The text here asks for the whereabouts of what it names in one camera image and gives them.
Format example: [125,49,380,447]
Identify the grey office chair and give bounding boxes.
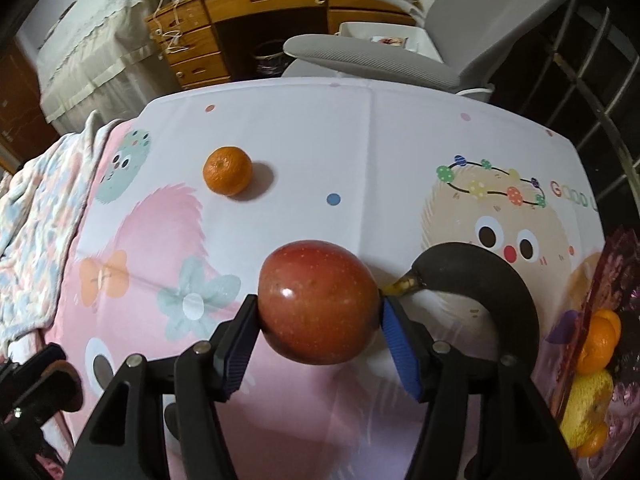
[282,0,583,96]

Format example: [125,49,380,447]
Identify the wooden desk with drawers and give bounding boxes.
[145,0,423,91]

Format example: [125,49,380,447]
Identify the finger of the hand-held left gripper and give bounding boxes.
[0,342,85,428]

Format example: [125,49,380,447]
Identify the dark waste bin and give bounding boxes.
[252,39,293,78]

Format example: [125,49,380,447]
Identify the black overripe banana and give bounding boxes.
[382,242,541,376]

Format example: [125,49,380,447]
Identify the purple glass plate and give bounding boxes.
[545,225,640,466]

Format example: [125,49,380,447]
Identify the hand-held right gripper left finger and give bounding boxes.
[65,294,261,480]

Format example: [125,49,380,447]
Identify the pastel printed blanket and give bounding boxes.
[0,112,126,361]

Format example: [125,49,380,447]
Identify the yellow pear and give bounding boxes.
[560,369,615,448]

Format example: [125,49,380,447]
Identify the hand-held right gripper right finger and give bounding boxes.
[380,296,581,480]

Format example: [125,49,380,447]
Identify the cartoon printed tablecloth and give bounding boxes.
[47,77,608,480]

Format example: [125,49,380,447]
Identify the white lace cover cloth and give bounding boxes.
[37,0,171,123]

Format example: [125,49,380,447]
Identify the dark wooden cabinet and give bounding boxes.
[0,40,61,171]

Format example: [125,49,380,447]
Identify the white charging cable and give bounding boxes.
[150,0,191,56]

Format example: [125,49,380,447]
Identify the small tangerine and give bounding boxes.
[202,146,253,197]

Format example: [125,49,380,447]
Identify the metal railing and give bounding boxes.
[540,0,640,201]

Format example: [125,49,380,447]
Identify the red apple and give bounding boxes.
[257,240,382,365]

